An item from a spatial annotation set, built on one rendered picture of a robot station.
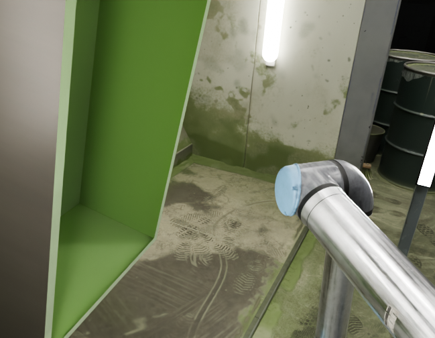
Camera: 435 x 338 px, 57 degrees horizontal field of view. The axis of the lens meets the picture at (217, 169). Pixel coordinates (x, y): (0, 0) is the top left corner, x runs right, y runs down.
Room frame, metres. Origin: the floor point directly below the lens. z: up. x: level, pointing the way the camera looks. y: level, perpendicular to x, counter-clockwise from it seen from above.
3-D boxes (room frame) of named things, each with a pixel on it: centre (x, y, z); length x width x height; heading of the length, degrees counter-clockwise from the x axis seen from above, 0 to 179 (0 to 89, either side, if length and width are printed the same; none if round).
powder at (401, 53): (3.65, -1.63, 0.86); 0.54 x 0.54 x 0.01
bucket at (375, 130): (3.35, -1.28, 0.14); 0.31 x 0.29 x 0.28; 155
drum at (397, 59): (3.65, -1.63, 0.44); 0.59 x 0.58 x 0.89; 57
